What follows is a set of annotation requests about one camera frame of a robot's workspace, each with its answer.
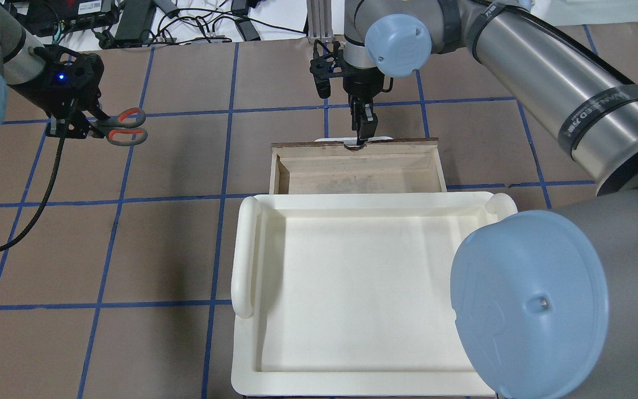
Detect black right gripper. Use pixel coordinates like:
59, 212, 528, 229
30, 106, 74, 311
343, 68, 393, 146

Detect grey orange scissors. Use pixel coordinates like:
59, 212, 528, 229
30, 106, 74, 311
90, 107, 148, 147

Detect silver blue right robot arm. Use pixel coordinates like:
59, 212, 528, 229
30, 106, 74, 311
375, 22, 638, 211

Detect white plastic storage box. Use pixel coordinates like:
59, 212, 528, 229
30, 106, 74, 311
230, 192, 517, 397

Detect wooden drawer with white handle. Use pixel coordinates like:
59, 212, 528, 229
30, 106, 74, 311
269, 137, 447, 195

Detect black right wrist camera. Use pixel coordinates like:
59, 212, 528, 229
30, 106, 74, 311
309, 39, 347, 99

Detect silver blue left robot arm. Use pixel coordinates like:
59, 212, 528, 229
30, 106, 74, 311
0, 5, 108, 139

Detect aluminium frame post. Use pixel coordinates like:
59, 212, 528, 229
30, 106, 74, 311
306, 0, 334, 43

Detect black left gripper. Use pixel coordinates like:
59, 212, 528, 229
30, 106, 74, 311
8, 45, 110, 139

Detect black power adapter brick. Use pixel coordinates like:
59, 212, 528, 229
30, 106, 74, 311
113, 1, 156, 48

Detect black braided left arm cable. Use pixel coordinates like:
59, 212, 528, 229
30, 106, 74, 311
0, 114, 70, 255

